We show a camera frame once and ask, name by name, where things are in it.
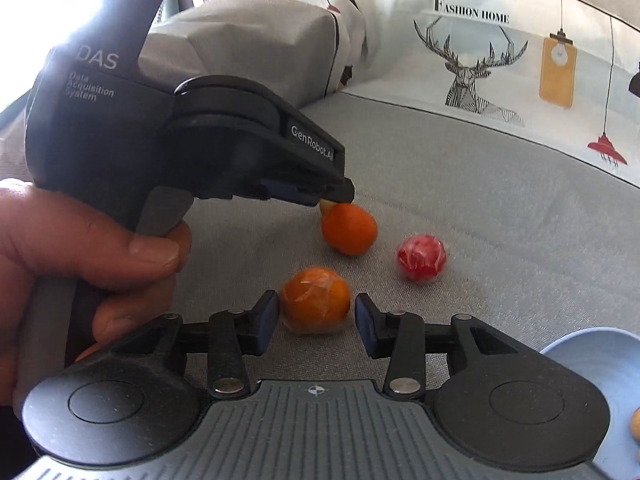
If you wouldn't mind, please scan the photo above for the person's left hand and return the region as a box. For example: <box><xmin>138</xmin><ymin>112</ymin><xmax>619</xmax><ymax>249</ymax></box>
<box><xmin>0</xmin><ymin>180</ymin><xmax>194</xmax><ymax>407</ymax></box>

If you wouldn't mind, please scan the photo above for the small orange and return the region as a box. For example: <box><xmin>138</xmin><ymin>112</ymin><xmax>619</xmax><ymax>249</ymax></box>
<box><xmin>321</xmin><ymin>203</ymin><xmax>378</xmax><ymax>257</ymax></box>

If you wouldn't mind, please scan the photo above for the plastic-wrapped orange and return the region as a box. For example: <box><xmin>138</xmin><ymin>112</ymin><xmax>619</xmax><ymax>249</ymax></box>
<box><xmin>280</xmin><ymin>266</ymin><xmax>352</xmax><ymax>336</ymax></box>

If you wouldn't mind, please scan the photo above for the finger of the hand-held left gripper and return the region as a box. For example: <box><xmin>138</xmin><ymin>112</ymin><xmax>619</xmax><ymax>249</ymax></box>
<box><xmin>259</xmin><ymin>176</ymin><xmax>356</xmax><ymax>207</ymax></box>

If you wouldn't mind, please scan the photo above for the plastic-wrapped red tomato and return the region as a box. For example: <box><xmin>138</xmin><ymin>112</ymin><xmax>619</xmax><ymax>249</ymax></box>
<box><xmin>397</xmin><ymin>234</ymin><xmax>447</xmax><ymax>283</ymax></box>

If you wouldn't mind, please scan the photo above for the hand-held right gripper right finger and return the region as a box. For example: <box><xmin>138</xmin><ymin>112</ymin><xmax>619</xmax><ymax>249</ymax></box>
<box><xmin>355</xmin><ymin>294</ymin><xmax>540</xmax><ymax>399</ymax></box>

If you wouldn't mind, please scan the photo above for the light blue plate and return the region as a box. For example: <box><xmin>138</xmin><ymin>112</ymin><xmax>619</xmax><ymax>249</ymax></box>
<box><xmin>541</xmin><ymin>327</ymin><xmax>640</xmax><ymax>480</ymax></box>

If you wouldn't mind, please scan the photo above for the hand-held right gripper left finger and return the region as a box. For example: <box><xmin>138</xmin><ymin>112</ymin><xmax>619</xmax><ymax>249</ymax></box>
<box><xmin>107</xmin><ymin>290</ymin><xmax>279</xmax><ymax>401</ymax></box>

